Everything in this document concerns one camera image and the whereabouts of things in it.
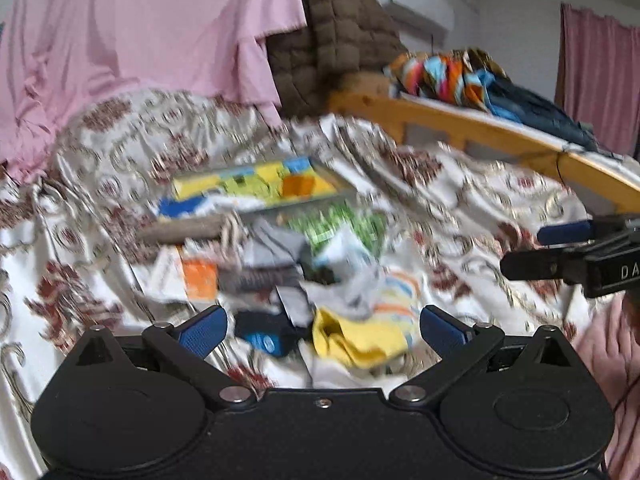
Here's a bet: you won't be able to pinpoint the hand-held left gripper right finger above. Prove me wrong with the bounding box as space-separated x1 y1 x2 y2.
390 305 573 408

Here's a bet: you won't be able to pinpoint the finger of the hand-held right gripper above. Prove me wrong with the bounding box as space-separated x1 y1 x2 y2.
500 246 591 283
537 220 596 246

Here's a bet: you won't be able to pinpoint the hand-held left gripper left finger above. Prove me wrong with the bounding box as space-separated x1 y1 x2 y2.
74 305 256 408

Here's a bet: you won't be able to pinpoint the grey face mask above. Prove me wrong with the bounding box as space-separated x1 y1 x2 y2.
245 217 311 268

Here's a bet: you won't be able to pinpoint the pastel striped cloth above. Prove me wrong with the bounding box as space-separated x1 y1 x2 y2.
375 270 423 346

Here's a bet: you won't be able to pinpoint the orange and white packet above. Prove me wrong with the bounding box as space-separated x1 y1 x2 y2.
150 245 221 303

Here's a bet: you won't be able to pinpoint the blue and black sock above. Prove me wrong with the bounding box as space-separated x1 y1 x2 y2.
235 310 308 358

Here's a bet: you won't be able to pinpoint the dark grey striped sock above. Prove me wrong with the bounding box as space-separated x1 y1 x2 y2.
220 267 306 295

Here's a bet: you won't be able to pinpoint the yellow cloth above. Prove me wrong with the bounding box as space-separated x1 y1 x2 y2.
312 307 408 368

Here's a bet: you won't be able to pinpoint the pink fleece cloth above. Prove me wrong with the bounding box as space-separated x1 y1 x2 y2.
570 295 640 480

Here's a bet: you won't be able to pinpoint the light grey cloth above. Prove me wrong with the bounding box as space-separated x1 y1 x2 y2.
300 265 386 321

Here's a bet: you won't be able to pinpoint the dark blue clothes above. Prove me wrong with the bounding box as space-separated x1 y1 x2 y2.
487 75 601 151

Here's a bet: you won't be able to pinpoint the green patterned packet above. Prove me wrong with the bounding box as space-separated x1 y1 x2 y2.
290 202 388 256

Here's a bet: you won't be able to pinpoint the pink curtain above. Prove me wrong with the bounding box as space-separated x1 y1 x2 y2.
555 2 640 156

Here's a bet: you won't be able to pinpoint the floral satin blanket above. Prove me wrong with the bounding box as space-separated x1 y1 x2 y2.
0 87 621 480

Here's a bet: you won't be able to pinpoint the colourful striped cloth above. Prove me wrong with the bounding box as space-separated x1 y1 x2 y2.
385 47 511 111

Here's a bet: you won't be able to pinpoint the brown quilted jacket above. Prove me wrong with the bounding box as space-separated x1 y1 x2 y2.
265 0 408 118

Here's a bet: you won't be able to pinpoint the pink bed sheet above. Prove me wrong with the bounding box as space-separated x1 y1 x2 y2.
0 0 308 181

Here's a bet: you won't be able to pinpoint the wooden bed frame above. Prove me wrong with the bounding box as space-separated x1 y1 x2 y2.
327 72 640 216

